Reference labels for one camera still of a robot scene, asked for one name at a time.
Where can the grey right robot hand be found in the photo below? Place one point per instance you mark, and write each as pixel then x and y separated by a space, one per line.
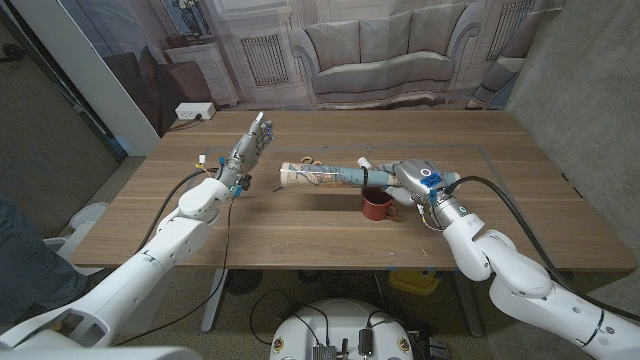
pixel 420 175

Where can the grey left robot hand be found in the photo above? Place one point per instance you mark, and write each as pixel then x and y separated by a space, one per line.
pixel 245 150

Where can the black rubber band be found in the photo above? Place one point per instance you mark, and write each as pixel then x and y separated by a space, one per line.
pixel 365 177

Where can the paper map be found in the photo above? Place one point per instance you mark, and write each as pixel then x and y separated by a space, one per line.
pixel 320 175

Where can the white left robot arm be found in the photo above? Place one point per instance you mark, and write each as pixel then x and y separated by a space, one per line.
pixel 150 260

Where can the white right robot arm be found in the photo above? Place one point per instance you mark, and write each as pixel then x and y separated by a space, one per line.
pixel 520 285

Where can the small white roll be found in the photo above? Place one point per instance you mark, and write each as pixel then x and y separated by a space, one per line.
pixel 363 161

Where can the red enamel mug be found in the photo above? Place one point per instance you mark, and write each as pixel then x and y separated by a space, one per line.
pixel 372 210

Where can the white power strip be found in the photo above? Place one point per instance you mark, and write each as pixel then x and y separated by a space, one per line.
pixel 195 110

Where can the yellow object under table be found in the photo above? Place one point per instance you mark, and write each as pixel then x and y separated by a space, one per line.
pixel 412 282

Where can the printed living room backdrop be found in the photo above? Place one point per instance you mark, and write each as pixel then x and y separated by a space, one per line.
pixel 380 50

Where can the black round floor object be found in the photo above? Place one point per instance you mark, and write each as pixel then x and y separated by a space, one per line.
pixel 243 282

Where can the grey table leg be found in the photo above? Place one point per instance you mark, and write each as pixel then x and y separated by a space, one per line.
pixel 469 305
pixel 214 300

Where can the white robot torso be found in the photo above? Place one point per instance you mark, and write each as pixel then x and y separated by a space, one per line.
pixel 340 320

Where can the person in blue jeans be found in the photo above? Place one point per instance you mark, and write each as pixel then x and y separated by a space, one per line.
pixel 30 260

